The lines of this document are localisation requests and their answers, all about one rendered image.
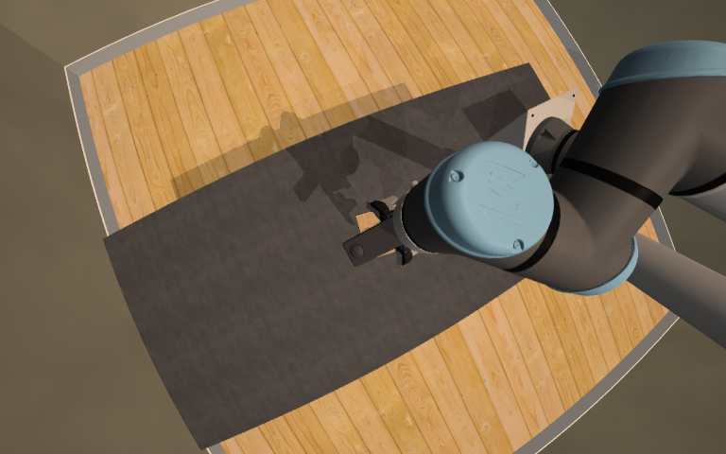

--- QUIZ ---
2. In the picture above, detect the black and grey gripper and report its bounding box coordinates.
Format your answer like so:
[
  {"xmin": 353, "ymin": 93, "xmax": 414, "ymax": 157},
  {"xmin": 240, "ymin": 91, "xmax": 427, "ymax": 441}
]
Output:
[{"xmin": 366, "ymin": 196, "xmax": 417, "ymax": 267}]

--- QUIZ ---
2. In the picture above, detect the orange flat mat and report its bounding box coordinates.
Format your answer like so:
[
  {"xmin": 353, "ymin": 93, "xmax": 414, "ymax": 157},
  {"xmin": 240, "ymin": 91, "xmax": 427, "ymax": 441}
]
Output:
[{"xmin": 355, "ymin": 212, "xmax": 395, "ymax": 256}]

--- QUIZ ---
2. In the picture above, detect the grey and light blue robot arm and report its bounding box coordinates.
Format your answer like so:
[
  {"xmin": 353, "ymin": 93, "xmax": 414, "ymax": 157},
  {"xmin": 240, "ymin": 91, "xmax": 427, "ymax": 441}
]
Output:
[{"xmin": 343, "ymin": 40, "xmax": 726, "ymax": 349}]

